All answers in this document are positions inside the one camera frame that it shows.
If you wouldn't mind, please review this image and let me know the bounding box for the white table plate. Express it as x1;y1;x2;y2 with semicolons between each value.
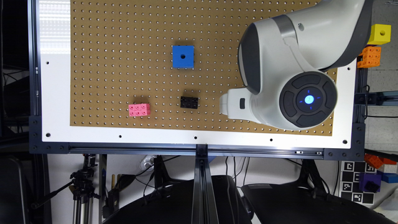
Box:
35;1;356;153

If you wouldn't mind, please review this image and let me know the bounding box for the blue brick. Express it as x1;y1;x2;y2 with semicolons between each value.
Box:
377;171;398;184

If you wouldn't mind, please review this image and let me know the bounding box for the fiducial marker board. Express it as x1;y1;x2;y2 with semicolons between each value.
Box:
338;161;376;205

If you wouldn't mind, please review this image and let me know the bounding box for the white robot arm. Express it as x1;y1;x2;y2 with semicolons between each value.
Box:
220;0;373;130

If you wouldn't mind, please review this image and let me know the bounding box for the purple block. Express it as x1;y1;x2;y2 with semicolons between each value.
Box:
359;173;382;193

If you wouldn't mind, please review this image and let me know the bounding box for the pink studded brick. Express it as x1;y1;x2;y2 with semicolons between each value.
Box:
128;103;150;116

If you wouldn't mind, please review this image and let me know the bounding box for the brown pegboard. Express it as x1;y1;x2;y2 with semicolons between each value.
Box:
69;0;338;137

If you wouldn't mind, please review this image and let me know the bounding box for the black office chair right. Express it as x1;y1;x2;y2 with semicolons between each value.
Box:
241;159;393;224

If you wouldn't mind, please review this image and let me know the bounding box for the black office chair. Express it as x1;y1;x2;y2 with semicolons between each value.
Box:
105;175;251;224
241;159;393;224

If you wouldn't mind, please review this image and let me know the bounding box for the black camera tripod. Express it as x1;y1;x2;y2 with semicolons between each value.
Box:
31;154;101;224

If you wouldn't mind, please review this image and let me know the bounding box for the black studded brick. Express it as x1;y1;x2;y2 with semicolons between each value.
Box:
180;96;198;109

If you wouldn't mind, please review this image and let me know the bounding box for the orange studded brick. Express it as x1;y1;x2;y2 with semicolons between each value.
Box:
357;46;381;68

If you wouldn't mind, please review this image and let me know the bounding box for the yellow block with hole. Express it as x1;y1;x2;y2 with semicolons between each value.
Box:
368;24;391;45

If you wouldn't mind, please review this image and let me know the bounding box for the red orange brick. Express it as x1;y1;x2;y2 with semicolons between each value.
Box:
364;154;397;169

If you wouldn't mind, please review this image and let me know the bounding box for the blue block with hole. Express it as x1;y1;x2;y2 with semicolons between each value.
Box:
172;45;194;68

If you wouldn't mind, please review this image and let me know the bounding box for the black aluminium table frame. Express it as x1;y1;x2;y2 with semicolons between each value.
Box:
27;0;398;224

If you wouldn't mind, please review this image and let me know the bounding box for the black office chair left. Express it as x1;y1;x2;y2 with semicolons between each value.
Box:
105;175;251;224

